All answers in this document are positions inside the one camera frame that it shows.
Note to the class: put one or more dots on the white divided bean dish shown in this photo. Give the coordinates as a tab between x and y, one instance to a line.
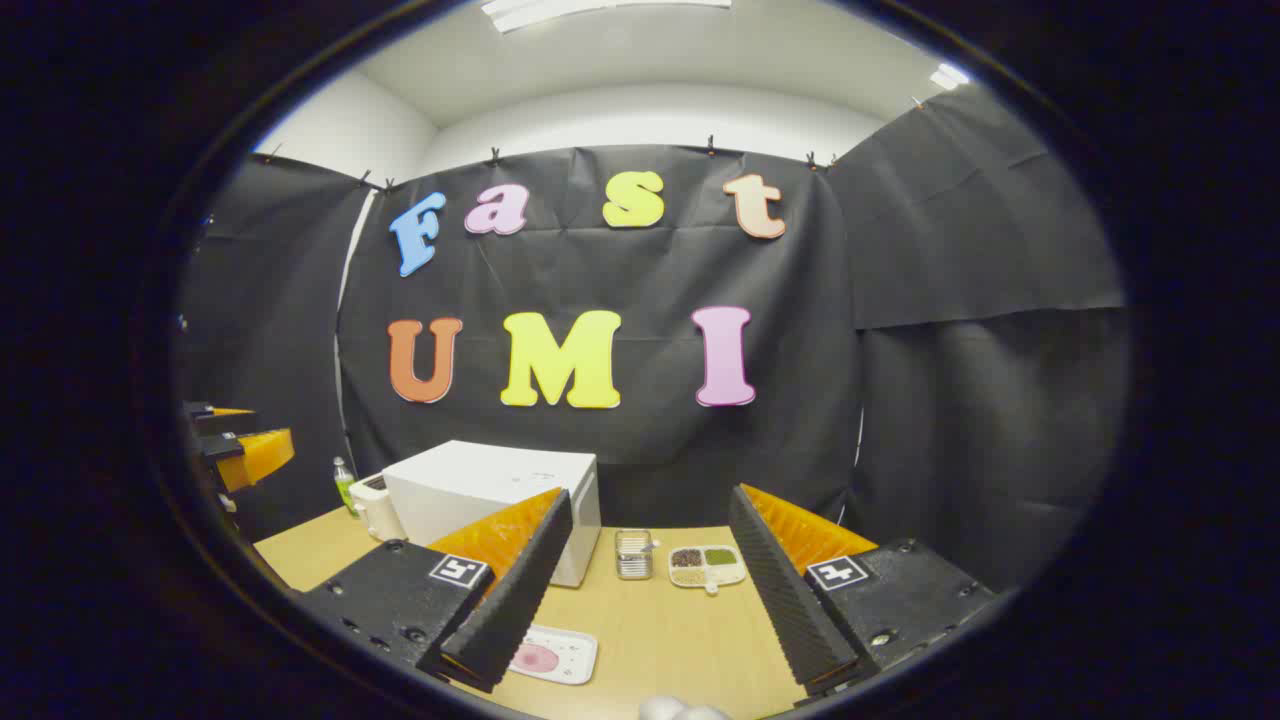
707	567

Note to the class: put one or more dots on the pink ham slice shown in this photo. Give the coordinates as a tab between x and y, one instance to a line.
535	658

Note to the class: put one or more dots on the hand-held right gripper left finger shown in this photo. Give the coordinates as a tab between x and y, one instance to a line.
520	590

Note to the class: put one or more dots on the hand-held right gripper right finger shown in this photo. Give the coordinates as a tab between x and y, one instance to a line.
785	600

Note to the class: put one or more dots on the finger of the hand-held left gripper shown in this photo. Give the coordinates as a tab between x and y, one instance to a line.
258	458
215	421

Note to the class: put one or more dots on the white microwave oven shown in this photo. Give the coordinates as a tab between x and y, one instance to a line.
480	480

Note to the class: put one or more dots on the ceiling light panel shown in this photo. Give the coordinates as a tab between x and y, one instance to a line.
948	75
600	10

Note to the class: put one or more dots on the green drink bottle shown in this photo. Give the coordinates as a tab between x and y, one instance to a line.
344	490

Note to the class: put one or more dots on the white square plate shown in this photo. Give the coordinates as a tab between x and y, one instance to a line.
572	655

